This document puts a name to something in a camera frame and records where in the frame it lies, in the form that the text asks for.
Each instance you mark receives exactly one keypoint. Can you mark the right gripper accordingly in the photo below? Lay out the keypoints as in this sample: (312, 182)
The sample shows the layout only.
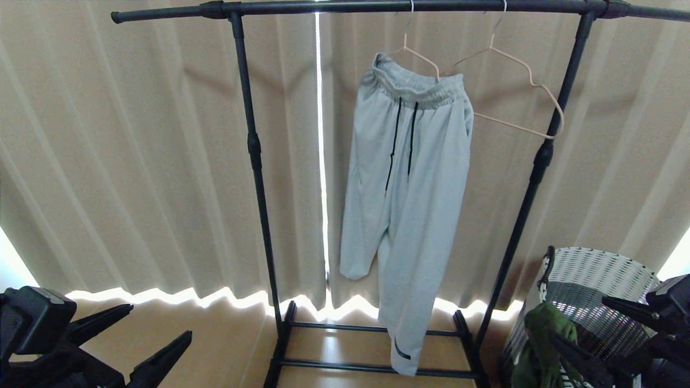
(663, 361)

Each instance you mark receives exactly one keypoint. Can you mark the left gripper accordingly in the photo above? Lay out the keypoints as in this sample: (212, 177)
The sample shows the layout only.
(48, 372)

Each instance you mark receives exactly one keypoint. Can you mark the green garment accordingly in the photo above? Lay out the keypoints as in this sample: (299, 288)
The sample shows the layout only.
(539, 334)

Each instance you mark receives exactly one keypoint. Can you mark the pale grey pants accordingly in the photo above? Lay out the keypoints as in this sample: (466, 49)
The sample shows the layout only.
(415, 215)

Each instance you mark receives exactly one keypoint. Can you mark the pink clothes hanger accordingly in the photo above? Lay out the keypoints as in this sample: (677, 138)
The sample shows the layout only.
(509, 125)
(420, 59)

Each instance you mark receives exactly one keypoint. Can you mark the white laundry basket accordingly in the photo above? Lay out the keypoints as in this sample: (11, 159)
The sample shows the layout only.
(593, 280)

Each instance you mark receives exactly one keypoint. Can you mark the black clothes rack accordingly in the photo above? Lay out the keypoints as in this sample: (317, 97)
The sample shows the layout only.
(253, 145)

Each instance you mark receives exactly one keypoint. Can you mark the beige curtain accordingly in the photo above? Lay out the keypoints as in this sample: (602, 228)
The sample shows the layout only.
(135, 161)

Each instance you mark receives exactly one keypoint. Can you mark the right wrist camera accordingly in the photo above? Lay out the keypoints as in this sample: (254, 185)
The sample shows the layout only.
(674, 296)

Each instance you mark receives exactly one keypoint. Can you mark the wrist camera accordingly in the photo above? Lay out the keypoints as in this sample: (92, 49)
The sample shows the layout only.
(32, 318)
(674, 296)

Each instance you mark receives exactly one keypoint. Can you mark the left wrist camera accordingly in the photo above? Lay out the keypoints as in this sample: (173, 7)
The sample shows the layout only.
(32, 318)

